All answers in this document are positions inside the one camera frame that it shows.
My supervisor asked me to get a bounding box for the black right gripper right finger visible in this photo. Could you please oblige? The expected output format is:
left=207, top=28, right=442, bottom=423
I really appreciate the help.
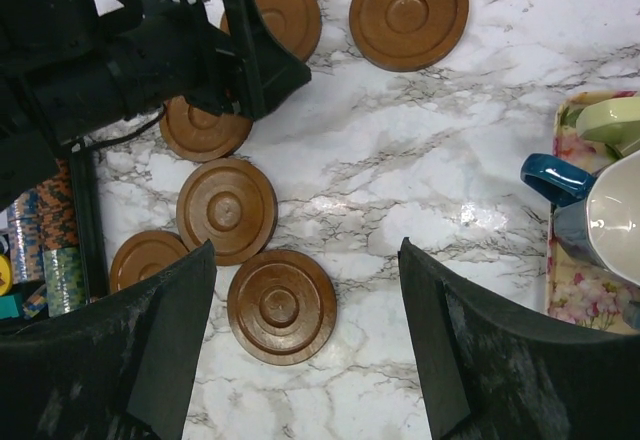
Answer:
left=398, top=240, right=639, bottom=439

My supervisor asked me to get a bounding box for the light green mug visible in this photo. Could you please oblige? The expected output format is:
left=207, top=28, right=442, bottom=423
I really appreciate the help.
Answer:
left=576, top=96, right=639, bottom=157

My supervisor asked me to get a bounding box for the brown wooden coaster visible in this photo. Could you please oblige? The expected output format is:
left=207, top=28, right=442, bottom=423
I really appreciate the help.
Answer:
left=160, top=96, right=253, bottom=163
left=349, top=0, right=470, bottom=72
left=224, top=0, right=322, bottom=62
left=109, top=230, right=189, bottom=293
left=176, top=158, right=278, bottom=266
left=227, top=249, right=337, bottom=366

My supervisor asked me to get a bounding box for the dark blue mug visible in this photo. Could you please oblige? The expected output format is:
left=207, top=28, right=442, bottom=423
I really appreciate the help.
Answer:
left=520, top=152, right=639, bottom=285

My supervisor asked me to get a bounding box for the floral serving tray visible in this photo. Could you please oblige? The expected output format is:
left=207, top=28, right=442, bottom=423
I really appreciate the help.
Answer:
left=545, top=90, right=639, bottom=335

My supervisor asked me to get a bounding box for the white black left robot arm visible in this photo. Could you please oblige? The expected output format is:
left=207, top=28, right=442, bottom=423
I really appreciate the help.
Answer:
left=1, top=0, right=311, bottom=206

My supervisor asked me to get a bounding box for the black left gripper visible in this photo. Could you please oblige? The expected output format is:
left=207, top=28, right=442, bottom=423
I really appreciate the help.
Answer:
left=19, top=0, right=311, bottom=146

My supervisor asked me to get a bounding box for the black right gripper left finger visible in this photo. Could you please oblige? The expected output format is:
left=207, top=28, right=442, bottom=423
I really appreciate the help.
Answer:
left=1, top=243, right=216, bottom=439

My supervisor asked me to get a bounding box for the teal rectangular block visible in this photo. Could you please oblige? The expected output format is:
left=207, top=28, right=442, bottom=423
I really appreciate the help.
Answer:
left=0, top=293, right=23, bottom=320

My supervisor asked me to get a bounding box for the yellow dealer button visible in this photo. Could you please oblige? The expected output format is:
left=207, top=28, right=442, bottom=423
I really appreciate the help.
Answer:
left=0, top=254, right=13, bottom=296

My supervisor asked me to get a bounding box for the black poker chip case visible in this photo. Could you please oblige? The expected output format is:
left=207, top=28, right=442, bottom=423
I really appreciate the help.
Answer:
left=1, top=152, right=109, bottom=334

